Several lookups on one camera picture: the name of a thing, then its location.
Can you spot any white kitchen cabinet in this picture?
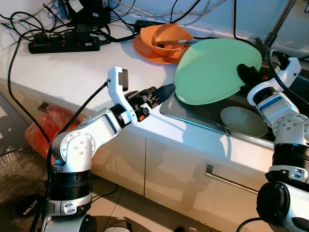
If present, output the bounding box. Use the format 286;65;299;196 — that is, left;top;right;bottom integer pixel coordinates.
10;82;276;223

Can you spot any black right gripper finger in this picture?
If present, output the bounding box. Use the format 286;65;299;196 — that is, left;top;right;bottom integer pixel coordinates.
238;64;260;84

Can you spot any black wire mesh fan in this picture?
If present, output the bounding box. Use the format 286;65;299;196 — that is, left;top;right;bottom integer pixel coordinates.
0;147;56;232

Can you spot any chrome faucet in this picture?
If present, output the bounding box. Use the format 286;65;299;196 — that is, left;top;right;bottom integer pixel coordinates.
254;0;296;59

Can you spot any black power strip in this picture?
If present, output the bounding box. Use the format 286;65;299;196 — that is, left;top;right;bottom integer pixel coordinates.
28;33;101;54

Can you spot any long thin black cable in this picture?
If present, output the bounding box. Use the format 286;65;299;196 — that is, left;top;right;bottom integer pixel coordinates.
7;27;51;143

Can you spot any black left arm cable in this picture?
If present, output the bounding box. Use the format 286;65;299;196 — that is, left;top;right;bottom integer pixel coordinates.
30;80;109;232

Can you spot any metal cabinet handle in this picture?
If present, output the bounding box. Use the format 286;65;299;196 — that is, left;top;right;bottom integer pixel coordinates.
38;101;50;113

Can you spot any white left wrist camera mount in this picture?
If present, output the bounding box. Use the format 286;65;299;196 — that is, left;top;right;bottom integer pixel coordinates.
107;66;137;122

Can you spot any small black adapter brick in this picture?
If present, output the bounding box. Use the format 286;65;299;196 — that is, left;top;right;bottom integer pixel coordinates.
134;19;165;30

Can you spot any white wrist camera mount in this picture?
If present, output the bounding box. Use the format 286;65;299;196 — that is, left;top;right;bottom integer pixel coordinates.
107;66;137;122
276;57;303;91

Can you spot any thick black power cable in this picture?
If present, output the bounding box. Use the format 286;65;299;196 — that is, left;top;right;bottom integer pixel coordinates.
162;0;203;26

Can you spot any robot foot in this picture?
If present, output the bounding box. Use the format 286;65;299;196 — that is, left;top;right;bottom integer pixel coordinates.
173;225;199;232
103;217;132;232

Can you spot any white ceramic bowl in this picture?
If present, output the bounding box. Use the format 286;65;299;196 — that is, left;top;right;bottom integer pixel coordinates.
221;106;268;138

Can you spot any stainless steel sink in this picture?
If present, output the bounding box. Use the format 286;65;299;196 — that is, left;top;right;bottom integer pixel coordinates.
159;63;309;150

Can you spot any orange bowl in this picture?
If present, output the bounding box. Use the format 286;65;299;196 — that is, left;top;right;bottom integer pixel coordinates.
140;23;195;58

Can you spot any black power supply box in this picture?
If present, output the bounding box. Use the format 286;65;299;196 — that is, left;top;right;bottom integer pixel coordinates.
63;0;112;25

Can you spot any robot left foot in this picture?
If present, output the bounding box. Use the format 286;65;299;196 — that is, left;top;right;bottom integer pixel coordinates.
103;217;132;232

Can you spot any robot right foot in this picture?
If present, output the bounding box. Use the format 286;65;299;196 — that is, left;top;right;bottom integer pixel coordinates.
173;225;199;232

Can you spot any orange plate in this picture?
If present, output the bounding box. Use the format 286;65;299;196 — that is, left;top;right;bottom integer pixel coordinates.
132;35;186;64

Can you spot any light green plate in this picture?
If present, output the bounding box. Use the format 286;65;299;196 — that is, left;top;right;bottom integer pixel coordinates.
174;39;264;106

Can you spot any long metal drawer handle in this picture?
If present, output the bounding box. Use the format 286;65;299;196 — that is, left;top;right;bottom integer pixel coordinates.
205;163;261;196

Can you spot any red plastic bag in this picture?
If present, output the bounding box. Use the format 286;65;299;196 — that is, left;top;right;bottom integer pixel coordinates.
24;107;80;160

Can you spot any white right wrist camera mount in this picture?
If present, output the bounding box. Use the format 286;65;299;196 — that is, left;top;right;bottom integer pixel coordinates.
276;57;303;91

